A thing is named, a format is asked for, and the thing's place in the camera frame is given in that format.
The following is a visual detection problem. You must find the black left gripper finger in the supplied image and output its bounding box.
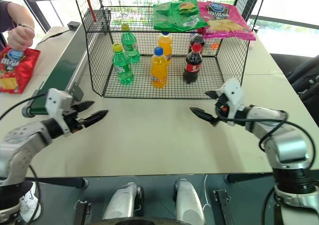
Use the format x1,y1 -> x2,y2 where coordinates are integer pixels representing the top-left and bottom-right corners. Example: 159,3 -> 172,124
77,101 -> 95,112
82,110 -> 109,129

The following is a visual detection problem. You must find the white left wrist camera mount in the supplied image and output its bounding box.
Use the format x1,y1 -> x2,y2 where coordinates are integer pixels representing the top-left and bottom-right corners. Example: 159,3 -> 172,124
45,88 -> 74,137

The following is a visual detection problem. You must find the silver right robot leg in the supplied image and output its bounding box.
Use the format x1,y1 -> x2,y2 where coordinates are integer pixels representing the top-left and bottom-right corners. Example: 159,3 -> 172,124
172,178 -> 206,225

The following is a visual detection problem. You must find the silver robot leg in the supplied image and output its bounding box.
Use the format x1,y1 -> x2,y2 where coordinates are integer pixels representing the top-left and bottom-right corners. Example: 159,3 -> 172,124
172,178 -> 206,225
102,182 -> 145,221

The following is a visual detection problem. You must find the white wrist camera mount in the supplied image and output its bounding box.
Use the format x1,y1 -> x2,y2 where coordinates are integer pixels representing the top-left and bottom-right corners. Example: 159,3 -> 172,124
215,78 -> 246,119
45,88 -> 74,137

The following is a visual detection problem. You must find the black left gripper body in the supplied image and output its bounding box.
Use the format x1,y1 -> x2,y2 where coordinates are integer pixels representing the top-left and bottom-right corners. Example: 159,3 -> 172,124
61,105 -> 86,134

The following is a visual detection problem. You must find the white floor cable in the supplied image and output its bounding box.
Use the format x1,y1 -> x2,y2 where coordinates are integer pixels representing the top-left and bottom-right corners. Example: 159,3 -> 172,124
202,174 -> 211,212

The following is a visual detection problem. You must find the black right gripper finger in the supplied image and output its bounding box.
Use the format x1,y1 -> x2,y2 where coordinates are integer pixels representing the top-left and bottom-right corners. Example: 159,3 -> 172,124
189,107 -> 221,127
204,90 -> 219,100

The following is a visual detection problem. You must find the white sneaker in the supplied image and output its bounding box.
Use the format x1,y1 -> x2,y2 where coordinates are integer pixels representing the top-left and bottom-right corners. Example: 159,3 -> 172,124
18,181 -> 42,223

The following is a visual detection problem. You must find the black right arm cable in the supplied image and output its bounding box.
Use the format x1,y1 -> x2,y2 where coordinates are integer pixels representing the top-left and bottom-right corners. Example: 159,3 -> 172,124
215,105 -> 316,176

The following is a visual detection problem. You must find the green burger snack bag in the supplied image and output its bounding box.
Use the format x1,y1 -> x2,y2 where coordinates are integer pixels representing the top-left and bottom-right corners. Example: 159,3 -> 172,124
153,0 -> 209,32

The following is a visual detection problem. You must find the red chips bag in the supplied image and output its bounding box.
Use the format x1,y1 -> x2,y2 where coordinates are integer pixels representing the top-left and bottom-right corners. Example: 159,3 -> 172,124
0,46 -> 41,94

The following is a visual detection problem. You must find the black table leg bracket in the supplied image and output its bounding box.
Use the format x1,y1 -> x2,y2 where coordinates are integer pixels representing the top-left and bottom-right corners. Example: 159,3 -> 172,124
72,199 -> 92,225
212,189 -> 237,225

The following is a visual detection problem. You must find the black chair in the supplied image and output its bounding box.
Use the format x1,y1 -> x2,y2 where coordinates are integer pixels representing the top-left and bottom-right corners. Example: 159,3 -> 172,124
270,52 -> 319,126

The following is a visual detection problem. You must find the person's bare hand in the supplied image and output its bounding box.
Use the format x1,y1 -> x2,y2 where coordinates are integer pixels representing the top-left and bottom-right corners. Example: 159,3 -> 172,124
7,25 -> 35,52

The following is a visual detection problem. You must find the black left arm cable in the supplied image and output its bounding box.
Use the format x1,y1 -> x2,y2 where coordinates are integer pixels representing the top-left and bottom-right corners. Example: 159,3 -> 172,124
0,93 -> 48,120

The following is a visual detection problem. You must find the orange soda bottle blue cap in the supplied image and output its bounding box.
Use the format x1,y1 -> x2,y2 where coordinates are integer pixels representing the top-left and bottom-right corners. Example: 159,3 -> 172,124
151,46 -> 168,89
157,31 -> 173,66

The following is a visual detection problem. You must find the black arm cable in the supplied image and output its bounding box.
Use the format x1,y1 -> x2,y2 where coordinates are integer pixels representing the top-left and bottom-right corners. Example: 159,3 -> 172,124
0,93 -> 48,120
215,105 -> 316,176

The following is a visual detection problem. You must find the silver left robot leg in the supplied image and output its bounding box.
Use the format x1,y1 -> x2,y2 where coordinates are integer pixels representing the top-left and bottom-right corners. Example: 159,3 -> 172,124
102,182 -> 145,221

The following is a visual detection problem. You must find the green soda bottle yellow cap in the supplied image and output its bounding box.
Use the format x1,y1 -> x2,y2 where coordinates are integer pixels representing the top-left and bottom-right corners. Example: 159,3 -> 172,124
112,43 -> 135,85
121,23 -> 141,64

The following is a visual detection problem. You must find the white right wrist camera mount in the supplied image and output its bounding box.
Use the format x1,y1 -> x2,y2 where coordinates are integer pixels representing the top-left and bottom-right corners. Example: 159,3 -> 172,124
215,78 -> 246,119

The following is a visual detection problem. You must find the black wire mesh shelf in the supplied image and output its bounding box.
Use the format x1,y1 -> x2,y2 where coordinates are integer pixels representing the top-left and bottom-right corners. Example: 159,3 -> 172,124
71,0 -> 269,100

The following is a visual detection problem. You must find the green conveyor belt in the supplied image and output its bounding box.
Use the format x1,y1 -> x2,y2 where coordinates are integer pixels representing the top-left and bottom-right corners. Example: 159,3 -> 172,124
21,23 -> 88,118

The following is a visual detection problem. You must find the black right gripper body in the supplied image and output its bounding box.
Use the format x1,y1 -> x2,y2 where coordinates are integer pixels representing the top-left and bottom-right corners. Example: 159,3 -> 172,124
215,94 -> 229,118

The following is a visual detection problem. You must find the red stick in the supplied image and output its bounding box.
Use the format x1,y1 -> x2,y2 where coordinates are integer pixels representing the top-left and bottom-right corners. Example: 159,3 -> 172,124
82,0 -> 97,23

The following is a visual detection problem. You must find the pink chips bag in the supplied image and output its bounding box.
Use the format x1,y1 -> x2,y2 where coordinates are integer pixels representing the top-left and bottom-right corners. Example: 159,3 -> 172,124
196,0 -> 257,41

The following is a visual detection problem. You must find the cola bottle red cap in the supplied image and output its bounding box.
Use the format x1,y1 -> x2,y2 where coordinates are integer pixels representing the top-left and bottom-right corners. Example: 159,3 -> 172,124
182,43 -> 203,84
188,32 -> 206,55

